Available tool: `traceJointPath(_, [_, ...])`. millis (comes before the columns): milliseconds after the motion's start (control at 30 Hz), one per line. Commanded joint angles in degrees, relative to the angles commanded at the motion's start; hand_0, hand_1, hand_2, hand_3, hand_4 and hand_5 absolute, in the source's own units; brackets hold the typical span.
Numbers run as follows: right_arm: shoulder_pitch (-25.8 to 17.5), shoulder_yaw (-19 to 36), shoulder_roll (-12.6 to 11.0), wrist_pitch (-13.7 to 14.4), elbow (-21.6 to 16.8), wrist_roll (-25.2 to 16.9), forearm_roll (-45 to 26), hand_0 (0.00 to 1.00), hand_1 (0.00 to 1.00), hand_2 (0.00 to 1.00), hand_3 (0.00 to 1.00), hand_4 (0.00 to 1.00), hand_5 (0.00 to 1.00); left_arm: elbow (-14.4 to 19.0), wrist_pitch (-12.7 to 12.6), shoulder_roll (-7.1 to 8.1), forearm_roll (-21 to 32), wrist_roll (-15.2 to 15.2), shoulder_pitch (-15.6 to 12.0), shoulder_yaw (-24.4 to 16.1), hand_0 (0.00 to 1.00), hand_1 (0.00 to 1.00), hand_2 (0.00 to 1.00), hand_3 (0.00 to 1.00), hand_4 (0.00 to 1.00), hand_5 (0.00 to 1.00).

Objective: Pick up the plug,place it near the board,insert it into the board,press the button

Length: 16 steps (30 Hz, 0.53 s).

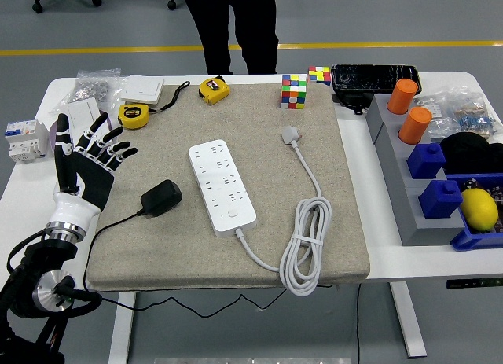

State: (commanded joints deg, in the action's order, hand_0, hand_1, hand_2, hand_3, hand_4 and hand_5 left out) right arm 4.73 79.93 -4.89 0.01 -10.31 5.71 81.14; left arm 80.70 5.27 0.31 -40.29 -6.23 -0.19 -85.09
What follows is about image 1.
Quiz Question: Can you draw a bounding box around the thin black adapter cord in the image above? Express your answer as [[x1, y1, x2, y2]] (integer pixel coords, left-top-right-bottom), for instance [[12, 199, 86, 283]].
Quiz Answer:
[[82, 208, 288, 318]]

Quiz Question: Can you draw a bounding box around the white switch panel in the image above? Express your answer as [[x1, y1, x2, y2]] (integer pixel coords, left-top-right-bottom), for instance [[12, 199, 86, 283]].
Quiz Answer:
[[66, 97, 102, 137]]

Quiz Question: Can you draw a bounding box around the person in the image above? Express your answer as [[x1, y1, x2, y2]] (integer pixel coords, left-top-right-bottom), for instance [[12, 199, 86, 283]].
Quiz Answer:
[[183, 0, 281, 76]]

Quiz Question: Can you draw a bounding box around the grey block holder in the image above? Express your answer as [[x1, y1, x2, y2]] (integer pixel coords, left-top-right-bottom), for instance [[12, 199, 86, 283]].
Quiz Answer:
[[365, 93, 467, 247]]

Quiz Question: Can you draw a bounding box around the yellow lemon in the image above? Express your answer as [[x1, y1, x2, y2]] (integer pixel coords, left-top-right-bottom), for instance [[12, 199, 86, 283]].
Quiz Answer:
[[459, 188, 499, 231]]

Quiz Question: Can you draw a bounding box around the white power strip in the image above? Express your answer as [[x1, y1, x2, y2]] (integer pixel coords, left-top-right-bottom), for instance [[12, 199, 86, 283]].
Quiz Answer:
[[188, 138, 259, 238]]

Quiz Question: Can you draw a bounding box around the black plug adapter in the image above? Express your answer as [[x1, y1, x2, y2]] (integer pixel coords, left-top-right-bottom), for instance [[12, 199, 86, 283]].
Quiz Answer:
[[140, 178, 184, 219]]

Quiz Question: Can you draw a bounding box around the clear bag of small parts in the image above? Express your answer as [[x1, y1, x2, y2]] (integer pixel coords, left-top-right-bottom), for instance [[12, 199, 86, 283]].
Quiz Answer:
[[414, 91, 459, 143]]

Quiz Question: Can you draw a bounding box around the black table control panel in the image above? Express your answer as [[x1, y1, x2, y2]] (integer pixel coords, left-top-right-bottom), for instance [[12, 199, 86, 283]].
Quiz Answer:
[[446, 278, 503, 290]]

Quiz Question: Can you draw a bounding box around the large colourful puzzle cube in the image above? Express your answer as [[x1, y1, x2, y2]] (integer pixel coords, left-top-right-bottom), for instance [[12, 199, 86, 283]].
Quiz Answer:
[[280, 74, 308, 110]]

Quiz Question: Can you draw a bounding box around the square yellow tape measure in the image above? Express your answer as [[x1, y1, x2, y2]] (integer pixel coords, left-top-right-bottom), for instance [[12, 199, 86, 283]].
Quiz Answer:
[[198, 76, 231, 105]]

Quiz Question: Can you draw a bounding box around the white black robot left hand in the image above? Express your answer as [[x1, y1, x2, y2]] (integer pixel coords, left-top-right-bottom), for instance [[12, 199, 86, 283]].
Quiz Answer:
[[46, 111, 139, 232]]

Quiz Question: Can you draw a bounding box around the blue square block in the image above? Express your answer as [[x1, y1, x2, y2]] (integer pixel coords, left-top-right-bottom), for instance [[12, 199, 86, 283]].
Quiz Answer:
[[417, 178, 464, 220], [406, 142, 447, 180]]

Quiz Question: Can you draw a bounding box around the small colourful puzzle cube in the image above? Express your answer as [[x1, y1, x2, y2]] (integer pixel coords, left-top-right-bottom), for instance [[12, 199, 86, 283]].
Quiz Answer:
[[307, 66, 332, 87]]

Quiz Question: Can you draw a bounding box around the white circuit breaker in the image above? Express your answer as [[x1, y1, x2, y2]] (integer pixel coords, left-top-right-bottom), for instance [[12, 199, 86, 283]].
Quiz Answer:
[[4, 118, 50, 164]]

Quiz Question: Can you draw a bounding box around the grey-brown mat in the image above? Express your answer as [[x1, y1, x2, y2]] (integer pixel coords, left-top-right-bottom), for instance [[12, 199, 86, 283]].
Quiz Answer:
[[85, 83, 371, 292]]

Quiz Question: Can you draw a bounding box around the orange cylinder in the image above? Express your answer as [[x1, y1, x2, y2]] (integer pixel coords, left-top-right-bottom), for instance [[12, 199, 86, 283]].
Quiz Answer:
[[387, 78, 419, 116], [398, 107, 433, 145]]

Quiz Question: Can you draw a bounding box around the black hanging cable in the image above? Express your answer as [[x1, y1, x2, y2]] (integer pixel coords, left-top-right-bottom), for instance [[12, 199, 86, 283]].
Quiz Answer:
[[355, 283, 362, 364]]

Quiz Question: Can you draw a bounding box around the white power strip cable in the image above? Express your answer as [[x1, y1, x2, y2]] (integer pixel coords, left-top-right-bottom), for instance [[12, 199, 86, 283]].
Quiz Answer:
[[234, 125, 333, 298]]

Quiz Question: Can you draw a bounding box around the black wrapped tray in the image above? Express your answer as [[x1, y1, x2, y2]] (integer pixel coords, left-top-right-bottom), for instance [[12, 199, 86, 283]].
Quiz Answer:
[[331, 64, 423, 96]]

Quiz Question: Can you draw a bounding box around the purple bowl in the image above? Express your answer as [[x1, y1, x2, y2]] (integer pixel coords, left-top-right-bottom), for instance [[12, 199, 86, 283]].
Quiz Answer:
[[49, 111, 114, 151]]

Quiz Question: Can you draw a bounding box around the black cloth bundle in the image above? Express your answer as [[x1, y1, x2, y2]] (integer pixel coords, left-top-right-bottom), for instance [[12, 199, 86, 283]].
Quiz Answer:
[[439, 131, 503, 175]]

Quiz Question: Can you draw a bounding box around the white wall switch plate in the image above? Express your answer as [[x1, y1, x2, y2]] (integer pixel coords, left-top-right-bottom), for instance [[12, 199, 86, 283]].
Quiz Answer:
[[119, 74, 165, 106]]

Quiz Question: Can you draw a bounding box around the blue storage bin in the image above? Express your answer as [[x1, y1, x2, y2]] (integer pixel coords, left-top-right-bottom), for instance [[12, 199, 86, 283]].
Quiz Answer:
[[443, 171, 503, 252]]

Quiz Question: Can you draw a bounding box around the clear bag of resistors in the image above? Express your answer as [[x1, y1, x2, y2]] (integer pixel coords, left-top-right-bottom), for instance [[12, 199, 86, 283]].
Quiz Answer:
[[447, 84, 503, 141]]

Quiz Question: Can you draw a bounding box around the black clip device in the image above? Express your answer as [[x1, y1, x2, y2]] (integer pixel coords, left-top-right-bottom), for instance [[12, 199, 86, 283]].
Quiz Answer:
[[333, 89, 374, 116]]

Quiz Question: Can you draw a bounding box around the clear bag of screws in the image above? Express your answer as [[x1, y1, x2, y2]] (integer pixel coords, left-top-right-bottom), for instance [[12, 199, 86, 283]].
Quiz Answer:
[[49, 68, 131, 116]]

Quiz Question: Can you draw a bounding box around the round yellow tape measure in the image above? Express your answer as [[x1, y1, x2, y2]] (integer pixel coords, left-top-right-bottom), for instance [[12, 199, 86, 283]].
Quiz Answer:
[[117, 102, 151, 130]]

